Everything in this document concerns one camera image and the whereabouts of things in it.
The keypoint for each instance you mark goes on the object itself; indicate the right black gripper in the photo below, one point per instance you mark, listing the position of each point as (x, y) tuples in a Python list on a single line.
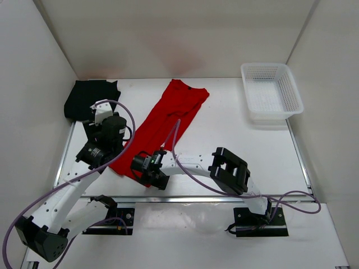
[(161, 183)]

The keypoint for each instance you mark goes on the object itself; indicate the red t shirt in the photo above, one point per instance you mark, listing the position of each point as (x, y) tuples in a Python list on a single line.
[(178, 101)]

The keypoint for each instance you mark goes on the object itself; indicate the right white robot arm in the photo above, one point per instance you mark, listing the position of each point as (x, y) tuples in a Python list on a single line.
[(228, 171)]

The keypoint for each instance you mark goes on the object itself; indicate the black t shirt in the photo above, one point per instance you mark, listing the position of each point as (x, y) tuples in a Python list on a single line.
[(86, 93)]

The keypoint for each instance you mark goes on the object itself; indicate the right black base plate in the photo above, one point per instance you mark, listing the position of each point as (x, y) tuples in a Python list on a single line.
[(247, 224)]

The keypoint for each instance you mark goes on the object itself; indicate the aluminium rail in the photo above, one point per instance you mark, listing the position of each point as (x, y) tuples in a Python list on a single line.
[(178, 199)]

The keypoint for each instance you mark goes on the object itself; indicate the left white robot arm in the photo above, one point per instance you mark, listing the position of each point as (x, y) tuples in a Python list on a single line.
[(50, 228)]

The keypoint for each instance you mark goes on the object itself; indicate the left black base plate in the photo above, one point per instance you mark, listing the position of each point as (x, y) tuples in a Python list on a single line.
[(118, 222)]

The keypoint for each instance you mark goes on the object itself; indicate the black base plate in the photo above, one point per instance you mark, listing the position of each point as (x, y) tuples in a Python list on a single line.
[(247, 224), (118, 222)]

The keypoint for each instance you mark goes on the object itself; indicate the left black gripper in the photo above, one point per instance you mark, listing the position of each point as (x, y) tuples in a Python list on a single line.
[(91, 128)]

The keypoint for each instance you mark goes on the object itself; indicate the white plastic basket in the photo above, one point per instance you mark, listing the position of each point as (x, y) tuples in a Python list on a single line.
[(271, 92)]

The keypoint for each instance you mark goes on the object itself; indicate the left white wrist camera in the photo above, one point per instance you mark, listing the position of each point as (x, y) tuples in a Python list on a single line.
[(102, 110)]

